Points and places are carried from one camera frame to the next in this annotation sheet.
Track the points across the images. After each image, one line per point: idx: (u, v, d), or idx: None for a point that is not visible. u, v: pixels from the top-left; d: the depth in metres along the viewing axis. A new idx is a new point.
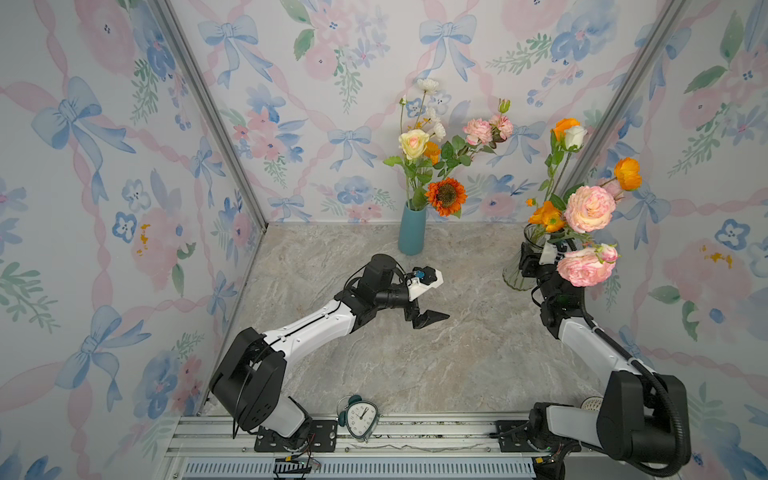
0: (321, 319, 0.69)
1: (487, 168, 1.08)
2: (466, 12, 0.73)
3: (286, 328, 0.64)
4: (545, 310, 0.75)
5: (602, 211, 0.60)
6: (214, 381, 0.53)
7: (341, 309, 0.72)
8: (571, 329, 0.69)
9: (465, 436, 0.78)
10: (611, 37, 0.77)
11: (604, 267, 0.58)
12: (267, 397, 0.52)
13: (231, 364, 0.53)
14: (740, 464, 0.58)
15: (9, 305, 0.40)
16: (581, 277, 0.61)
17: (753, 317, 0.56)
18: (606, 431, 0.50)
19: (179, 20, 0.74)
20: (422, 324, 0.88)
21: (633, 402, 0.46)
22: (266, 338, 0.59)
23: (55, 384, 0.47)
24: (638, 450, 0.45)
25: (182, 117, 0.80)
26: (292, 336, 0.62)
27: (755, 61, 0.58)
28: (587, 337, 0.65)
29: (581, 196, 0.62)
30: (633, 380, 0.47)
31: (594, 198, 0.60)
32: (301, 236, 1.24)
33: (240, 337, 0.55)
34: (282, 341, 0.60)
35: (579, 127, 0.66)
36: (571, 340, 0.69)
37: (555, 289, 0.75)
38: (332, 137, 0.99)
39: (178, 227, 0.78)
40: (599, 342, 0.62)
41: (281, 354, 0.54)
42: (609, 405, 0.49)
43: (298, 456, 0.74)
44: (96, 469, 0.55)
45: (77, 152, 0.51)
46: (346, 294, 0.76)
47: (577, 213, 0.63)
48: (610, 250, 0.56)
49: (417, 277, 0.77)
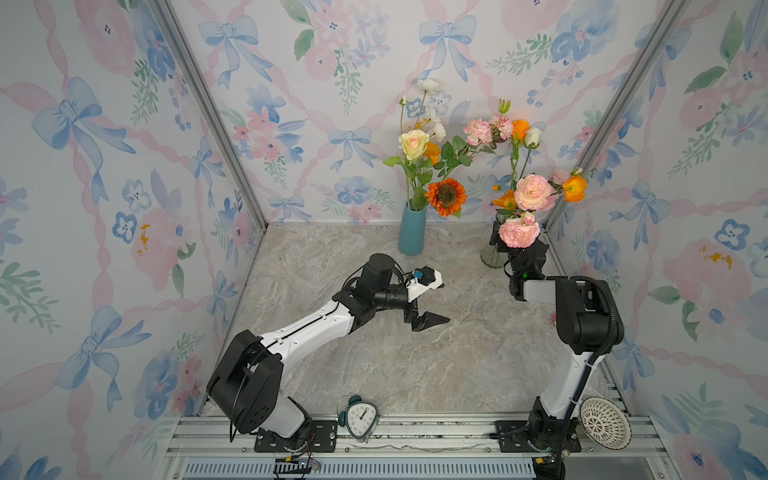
0: (319, 320, 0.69)
1: (487, 168, 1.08)
2: (466, 13, 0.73)
3: (285, 329, 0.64)
4: (513, 282, 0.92)
5: (539, 194, 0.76)
6: (211, 384, 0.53)
7: (338, 310, 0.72)
8: (529, 286, 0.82)
9: (466, 436, 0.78)
10: (612, 37, 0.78)
11: (529, 231, 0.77)
12: (265, 400, 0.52)
13: (228, 366, 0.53)
14: (740, 465, 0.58)
15: (9, 305, 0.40)
16: (512, 237, 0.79)
17: (752, 318, 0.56)
18: (562, 337, 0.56)
19: (179, 20, 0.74)
20: (421, 327, 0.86)
21: (575, 296, 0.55)
22: (262, 341, 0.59)
23: (56, 384, 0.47)
24: (586, 335, 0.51)
25: (182, 117, 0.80)
26: (289, 338, 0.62)
27: (755, 61, 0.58)
28: (540, 283, 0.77)
29: (525, 181, 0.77)
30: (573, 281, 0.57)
31: (535, 183, 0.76)
32: (301, 236, 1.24)
33: (237, 340, 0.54)
34: (279, 343, 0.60)
35: (536, 130, 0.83)
36: (531, 295, 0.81)
37: (521, 265, 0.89)
38: (332, 137, 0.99)
39: (178, 227, 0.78)
40: (546, 283, 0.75)
41: (279, 357, 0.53)
42: (559, 309, 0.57)
43: (298, 456, 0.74)
44: (96, 470, 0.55)
45: (78, 152, 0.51)
46: (345, 294, 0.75)
47: (520, 194, 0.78)
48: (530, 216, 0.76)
49: (415, 277, 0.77)
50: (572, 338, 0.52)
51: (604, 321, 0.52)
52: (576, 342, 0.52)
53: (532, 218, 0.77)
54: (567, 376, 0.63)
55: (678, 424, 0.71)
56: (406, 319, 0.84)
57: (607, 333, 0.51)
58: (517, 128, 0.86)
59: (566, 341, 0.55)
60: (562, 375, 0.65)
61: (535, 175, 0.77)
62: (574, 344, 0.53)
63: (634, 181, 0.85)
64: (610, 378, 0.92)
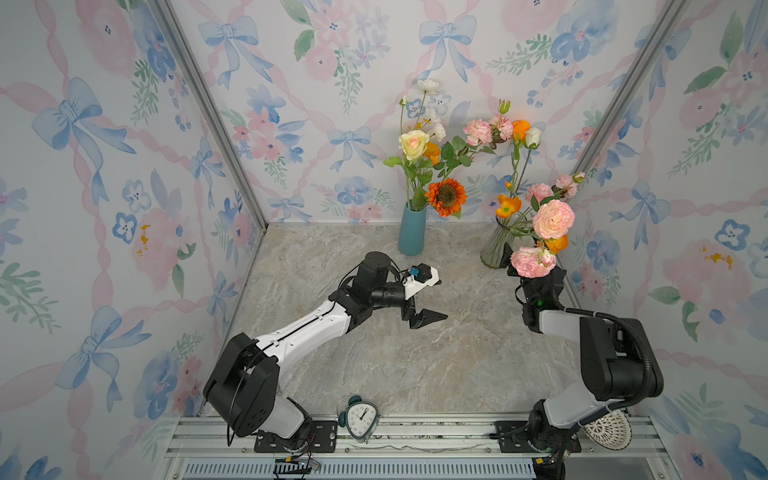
0: (316, 321, 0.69)
1: (487, 168, 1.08)
2: (466, 13, 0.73)
3: (280, 332, 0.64)
4: (527, 310, 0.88)
5: (561, 226, 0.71)
6: (208, 387, 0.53)
7: (335, 310, 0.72)
8: (548, 317, 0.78)
9: (465, 437, 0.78)
10: (611, 38, 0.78)
11: (543, 267, 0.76)
12: (262, 402, 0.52)
13: (224, 370, 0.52)
14: (740, 465, 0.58)
15: (9, 305, 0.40)
16: (525, 269, 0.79)
17: (753, 318, 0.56)
18: (589, 382, 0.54)
19: (179, 20, 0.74)
20: (419, 323, 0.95)
21: (605, 341, 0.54)
22: (258, 344, 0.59)
23: (56, 384, 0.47)
24: (618, 383, 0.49)
25: (182, 117, 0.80)
26: (285, 340, 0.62)
27: (755, 62, 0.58)
28: (561, 314, 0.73)
29: (551, 209, 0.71)
30: (602, 324, 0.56)
31: (560, 213, 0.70)
32: (301, 236, 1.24)
33: (232, 343, 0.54)
34: (275, 345, 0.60)
35: (536, 130, 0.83)
36: (549, 326, 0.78)
37: (536, 292, 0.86)
38: (332, 137, 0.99)
39: (178, 227, 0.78)
40: (568, 314, 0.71)
41: (275, 360, 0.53)
42: (588, 354, 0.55)
43: (298, 456, 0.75)
44: (95, 470, 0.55)
45: (78, 152, 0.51)
46: (341, 293, 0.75)
47: (541, 223, 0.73)
48: (549, 257, 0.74)
49: (411, 275, 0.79)
50: (602, 387, 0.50)
51: (637, 368, 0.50)
52: (608, 391, 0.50)
53: (548, 257, 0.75)
54: (580, 408, 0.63)
55: (678, 424, 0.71)
56: (404, 315, 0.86)
57: (641, 382, 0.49)
58: (517, 129, 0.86)
59: (593, 389, 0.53)
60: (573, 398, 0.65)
61: (563, 203, 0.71)
62: (604, 393, 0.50)
63: (634, 181, 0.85)
64: None
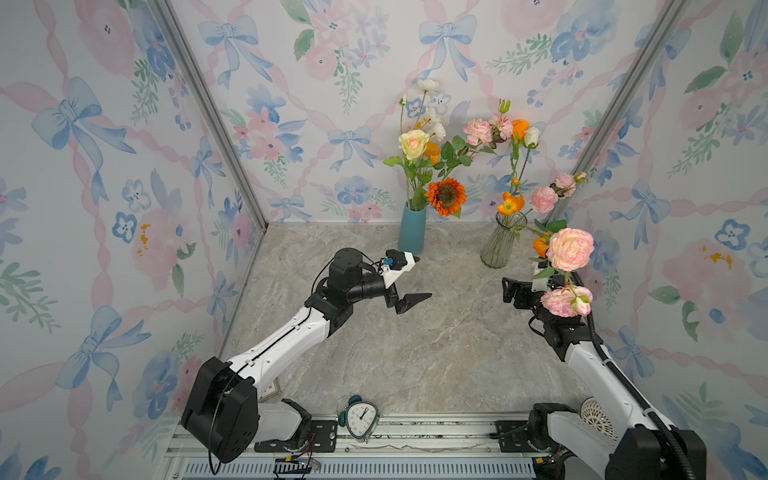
0: (292, 333, 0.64)
1: (487, 168, 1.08)
2: (466, 13, 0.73)
3: (255, 349, 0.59)
4: (551, 331, 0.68)
5: (581, 257, 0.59)
6: (186, 415, 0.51)
7: (312, 318, 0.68)
8: (579, 357, 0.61)
9: (465, 436, 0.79)
10: (611, 37, 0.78)
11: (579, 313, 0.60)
12: (244, 425, 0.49)
13: (198, 400, 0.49)
14: (740, 465, 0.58)
15: (9, 305, 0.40)
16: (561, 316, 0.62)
17: (753, 318, 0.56)
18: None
19: (179, 20, 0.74)
20: (405, 309, 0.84)
21: (651, 463, 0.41)
22: (232, 365, 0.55)
23: (56, 384, 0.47)
24: None
25: (182, 117, 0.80)
26: (261, 357, 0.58)
27: (755, 61, 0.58)
28: (597, 372, 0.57)
29: (565, 240, 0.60)
30: (651, 439, 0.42)
31: (574, 243, 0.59)
32: (301, 236, 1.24)
33: (205, 368, 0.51)
34: (250, 365, 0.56)
35: (534, 129, 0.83)
36: (579, 368, 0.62)
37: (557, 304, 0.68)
38: (332, 137, 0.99)
39: (178, 227, 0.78)
40: (609, 378, 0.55)
41: (252, 380, 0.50)
42: (621, 462, 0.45)
43: (298, 456, 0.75)
44: (95, 469, 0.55)
45: (78, 152, 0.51)
46: (317, 298, 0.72)
47: (558, 257, 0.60)
48: (584, 306, 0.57)
49: (386, 264, 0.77)
50: None
51: None
52: None
53: (583, 305, 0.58)
54: (584, 442, 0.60)
55: (678, 424, 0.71)
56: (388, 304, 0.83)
57: None
58: (517, 128, 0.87)
59: None
60: (582, 441, 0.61)
61: (575, 231, 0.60)
62: None
63: (634, 181, 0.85)
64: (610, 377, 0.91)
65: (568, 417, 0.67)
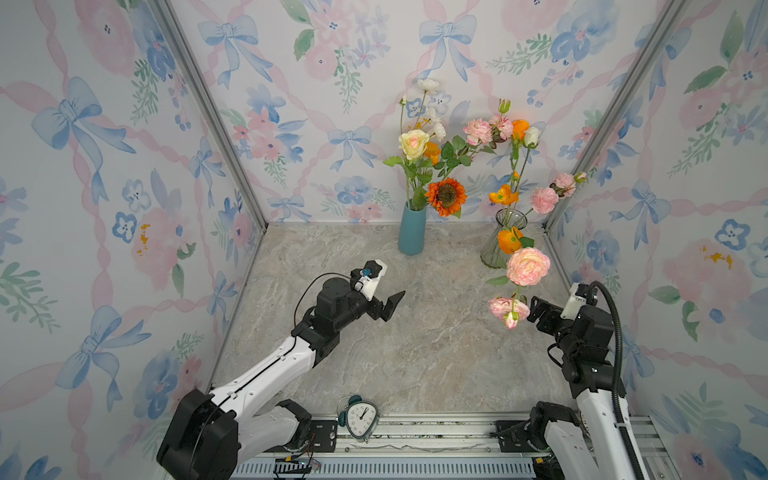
0: (277, 363, 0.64)
1: (487, 168, 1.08)
2: (466, 13, 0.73)
3: (238, 379, 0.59)
4: (569, 364, 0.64)
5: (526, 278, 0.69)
6: (160, 452, 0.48)
7: (297, 348, 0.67)
8: (590, 406, 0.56)
9: (465, 436, 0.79)
10: (612, 37, 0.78)
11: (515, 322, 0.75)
12: (223, 460, 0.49)
13: (176, 434, 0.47)
14: (740, 465, 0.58)
15: (9, 305, 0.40)
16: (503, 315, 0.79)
17: (752, 318, 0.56)
18: None
19: (179, 20, 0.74)
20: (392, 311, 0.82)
21: None
22: (214, 398, 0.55)
23: (56, 384, 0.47)
24: None
25: (182, 117, 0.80)
26: (244, 389, 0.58)
27: (755, 61, 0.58)
28: (605, 430, 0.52)
29: (520, 261, 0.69)
30: None
31: (528, 267, 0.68)
32: (301, 236, 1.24)
33: (185, 401, 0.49)
34: (233, 398, 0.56)
35: (534, 130, 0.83)
36: (587, 415, 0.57)
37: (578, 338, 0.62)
38: (332, 137, 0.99)
39: (178, 227, 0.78)
40: (615, 443, 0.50)
41: (233, 414, 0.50)
42: None
43: (298, 456, 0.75)
44: (96, 469, 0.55)
45: (78, 152, 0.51)
46: (303, 328, 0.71)
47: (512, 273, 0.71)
48: (510, 323, 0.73)
49: (365, 275, 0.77)
50: None
51: None
52: None
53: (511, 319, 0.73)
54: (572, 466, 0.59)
55: (678, 424, 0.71)
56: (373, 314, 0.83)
57: None
58: (517, 128, 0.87)
59: None
60: (572, 471, 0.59)
61: (533, 255, 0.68)
62: None
63: (634, 181, 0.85)
64: None
65: (567, 430, 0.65)
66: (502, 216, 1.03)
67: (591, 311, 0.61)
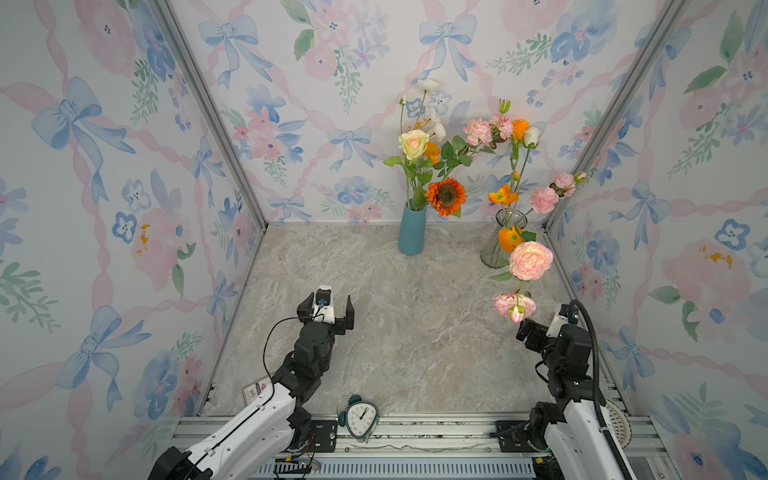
0: (256, 413, 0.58)
1: (487, 168, 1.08)
2: (466, 13, 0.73)
3: (216, 434, 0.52)
4: (553, 380, 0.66)
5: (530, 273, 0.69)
6: None
7: (277, 395, 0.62)
8: (576, 416, 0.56)
9: (465, 436, 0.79)
10: (611, 37, 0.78)
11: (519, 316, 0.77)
12: None
13: None
14: (740, 465, 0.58)
15: (9, 305, 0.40)
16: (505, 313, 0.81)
17: (752, 318, 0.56)
18: None
19: (179, 20, 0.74)
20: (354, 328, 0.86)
21: None
22: (190, 456, 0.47)
23: (55, 384, 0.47)
24: None
25: (182, 117, 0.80)
26: (221, 444, 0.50)
27: (755, 61, 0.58)
28: (590, 436, 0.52)
29: (523, 258, 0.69)
30: None
31: (532, 262, 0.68)
32: (301, 236, 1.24)
33: (162, 459, 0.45)
34: (210, 454, 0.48)
35: (534, 130, 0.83)
36: (574, 425, 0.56)
37: (561, 356, 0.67)
38: (332, 137, 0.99)
39: (178, 227, 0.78)
40: (601, 447, 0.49)
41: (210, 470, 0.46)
42: None
43: (298, 456, 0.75)
44: (96, 470, 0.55)
45: (78, 152, 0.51)
46: (285, 373, 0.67)
47: (516, 270, 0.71)
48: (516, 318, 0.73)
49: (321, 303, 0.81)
50: None
51: None
52: None
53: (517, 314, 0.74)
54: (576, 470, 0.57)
55: (678, 424, 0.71)
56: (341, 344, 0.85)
57: None
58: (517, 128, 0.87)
59: None
60: (571, 473, 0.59)
61: (536, 251, 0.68)
62: None
63: (634, 181, 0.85)
64: (609, 378, 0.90)
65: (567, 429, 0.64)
66: (502, 216, 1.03)
67: (571, 331, 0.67)
